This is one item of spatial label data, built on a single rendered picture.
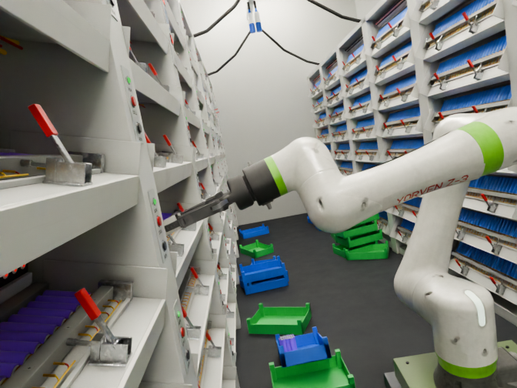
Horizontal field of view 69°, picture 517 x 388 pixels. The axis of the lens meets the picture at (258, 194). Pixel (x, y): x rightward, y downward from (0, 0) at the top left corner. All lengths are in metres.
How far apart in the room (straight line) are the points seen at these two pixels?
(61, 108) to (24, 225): 0.35
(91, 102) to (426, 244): 0.84
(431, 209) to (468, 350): 0.34
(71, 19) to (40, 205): 0.25
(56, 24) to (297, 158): 0.51
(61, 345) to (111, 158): 0.27
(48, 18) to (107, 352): 0.35
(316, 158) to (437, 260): 0.45
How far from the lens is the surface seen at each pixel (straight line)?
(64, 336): 0.49
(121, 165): 0.61
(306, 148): 0.81
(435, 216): 1.06
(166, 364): 0.69
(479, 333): 0.97
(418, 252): 1.07
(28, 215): 0.32
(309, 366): 1.74
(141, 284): 0.64
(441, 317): 0.96
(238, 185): 0.81
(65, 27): 0.50
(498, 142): 0.90
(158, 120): 1.31
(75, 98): 0.64
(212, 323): 1.42
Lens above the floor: 0.96
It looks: 7 degrees down
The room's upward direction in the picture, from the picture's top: 10 degrees counter-clockwise
